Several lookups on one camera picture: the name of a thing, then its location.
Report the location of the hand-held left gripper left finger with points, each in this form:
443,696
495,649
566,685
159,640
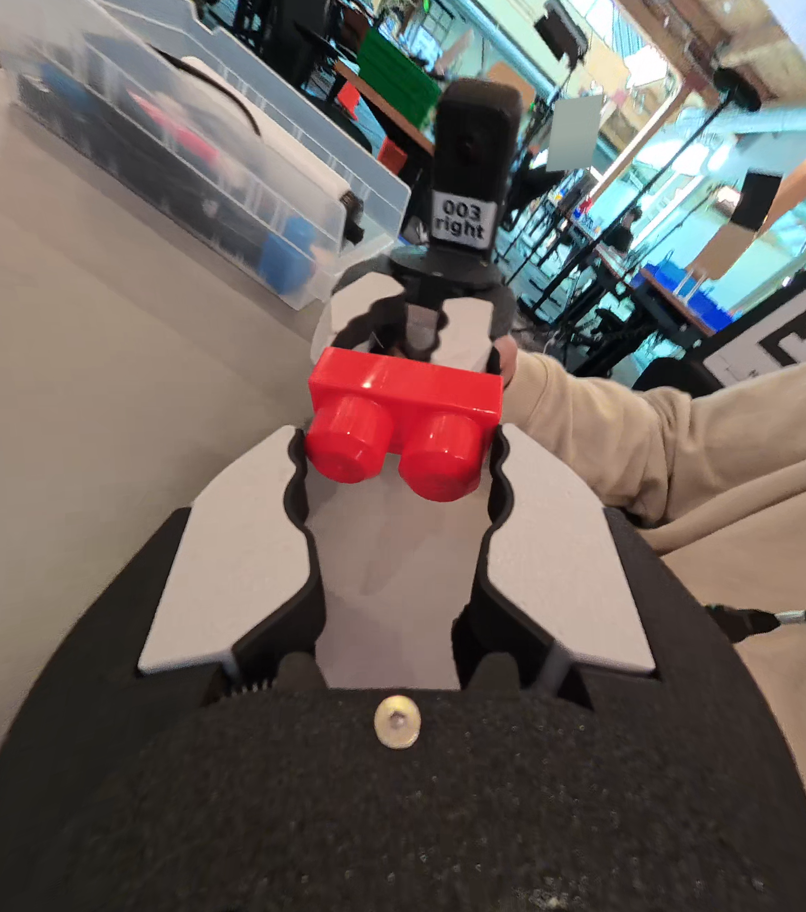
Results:
232,570

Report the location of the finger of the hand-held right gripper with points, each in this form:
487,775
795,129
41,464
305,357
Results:
346,313
474,335

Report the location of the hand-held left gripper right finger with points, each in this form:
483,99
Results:
567,570

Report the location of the red two-stud block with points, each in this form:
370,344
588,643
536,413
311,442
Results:
403,399

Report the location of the person's right forearm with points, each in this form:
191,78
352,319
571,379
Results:
659,442

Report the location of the grey desk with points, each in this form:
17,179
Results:
89,427

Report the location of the person's right hand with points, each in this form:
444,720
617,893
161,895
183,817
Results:
508,360

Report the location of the green bin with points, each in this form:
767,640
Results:
396,71

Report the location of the white packet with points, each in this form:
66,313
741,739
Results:
289,164

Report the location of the red marker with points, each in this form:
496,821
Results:
175,128

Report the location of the clear plastic storage box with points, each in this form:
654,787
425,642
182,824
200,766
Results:
125,142

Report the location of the black framed marker poster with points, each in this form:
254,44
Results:
802,335

